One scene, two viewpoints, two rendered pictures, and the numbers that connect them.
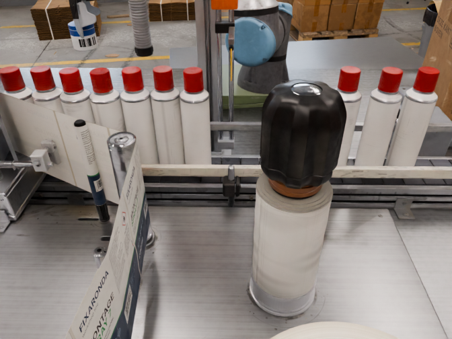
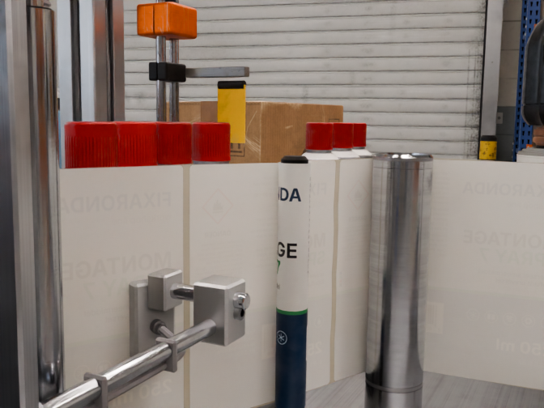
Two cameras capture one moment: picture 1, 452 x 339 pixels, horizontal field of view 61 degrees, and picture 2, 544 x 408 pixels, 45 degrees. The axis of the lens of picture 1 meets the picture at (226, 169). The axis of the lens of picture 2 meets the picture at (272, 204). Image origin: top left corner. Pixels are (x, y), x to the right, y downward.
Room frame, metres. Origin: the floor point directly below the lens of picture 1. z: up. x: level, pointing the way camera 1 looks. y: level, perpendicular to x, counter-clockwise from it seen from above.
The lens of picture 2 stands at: (0.34, 0.55, 1.09)
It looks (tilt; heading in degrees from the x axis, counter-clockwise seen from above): 7 degrees down; 294
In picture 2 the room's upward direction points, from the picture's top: 1 degrees clockwise
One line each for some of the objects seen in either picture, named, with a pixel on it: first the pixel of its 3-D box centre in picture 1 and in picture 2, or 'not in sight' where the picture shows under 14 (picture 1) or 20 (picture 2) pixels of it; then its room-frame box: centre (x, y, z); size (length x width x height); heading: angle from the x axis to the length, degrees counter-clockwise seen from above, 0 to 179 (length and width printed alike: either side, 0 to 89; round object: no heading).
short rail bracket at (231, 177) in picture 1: (231, 192); not in sight; (0.53, -0.01, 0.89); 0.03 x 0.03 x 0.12; 88
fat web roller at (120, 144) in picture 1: (132, 193); (397, 297); (0.43, 0.14, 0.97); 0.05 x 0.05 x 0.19
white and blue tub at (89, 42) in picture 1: (83, 35); not in sight; (1.14, 0.41, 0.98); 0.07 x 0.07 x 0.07
